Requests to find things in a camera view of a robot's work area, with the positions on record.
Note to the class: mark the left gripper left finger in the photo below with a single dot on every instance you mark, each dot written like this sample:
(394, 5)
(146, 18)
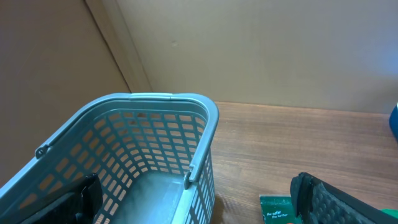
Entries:
(77, 202)

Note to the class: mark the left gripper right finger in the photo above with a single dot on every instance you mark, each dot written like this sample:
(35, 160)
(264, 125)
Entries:
(317, 202)

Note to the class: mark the green 3M gloves packet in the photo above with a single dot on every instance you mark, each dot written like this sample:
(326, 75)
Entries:
(278, 209)

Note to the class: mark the green lid jar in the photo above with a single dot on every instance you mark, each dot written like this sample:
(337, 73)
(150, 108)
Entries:
(391, 212)

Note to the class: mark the grey plastic mesh basket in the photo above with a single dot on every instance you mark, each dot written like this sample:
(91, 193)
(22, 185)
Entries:
(150, 152)

